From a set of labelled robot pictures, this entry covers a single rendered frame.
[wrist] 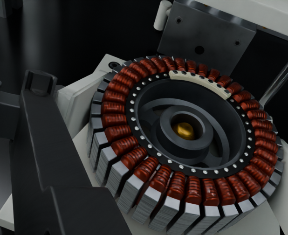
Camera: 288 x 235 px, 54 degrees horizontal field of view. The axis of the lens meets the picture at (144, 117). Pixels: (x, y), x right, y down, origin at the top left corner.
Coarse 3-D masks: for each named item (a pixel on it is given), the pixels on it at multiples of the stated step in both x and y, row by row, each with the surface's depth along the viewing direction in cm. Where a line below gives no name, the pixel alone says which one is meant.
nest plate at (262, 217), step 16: (112, 64) 23; (160, 112) 21; (144, 128) 19; (80, 144) 17; (256, 208) 17; (0, 224) 14; (128, 224) 15; (144, 224) 15; (240, 224) 16; (256, 224) 17; (272, 224) 17
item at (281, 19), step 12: (204, 0) 14; (216, 0) 13; (228, 0) 13; (240, 0) 13; (252, 0) 13; (264, 0) 13; (276, 0) 14; (228, 12) 14; (240, 12) 13; (252, 12) 13; (264, 12) 13; (276, 12) 13; (264, 24) 14; (276, 24) 13
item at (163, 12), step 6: (162, 0) 26; (162, 6) 25; (168, 6) 25; (162, 12) 26; (168, 12) 26; (156, 18) 27; (162, 18) 26; (156, 24) 27; (162, 24) 27; (156, 30) 27
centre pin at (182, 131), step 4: (172, 124) 17; (176, 124) 17; (180, 124) 17; (184, 124) 17; (188, 124) 17; (172, 128) 17; (176, 128) 17; (180, 128) 17; (184, 128) 17; (188, 128) 17; (192, 128) 17; (176, 132) 17; (180, 132) 16; (184, 132) 16; (188, 132) 16; (192, 132) 17; (180, 136) 16; (184, 136) 16; (188, 136) 16; (192, 136) 17
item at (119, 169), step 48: (96, 96) 15; (144, 96) 17; (192, 96) 19; (240, 96) 18; (96, 144) 14; (144, 144) 14; (192, 144) 16; (240, 144) 16; (144, 192) 14; (192, 192) 12; (240, 192) 13
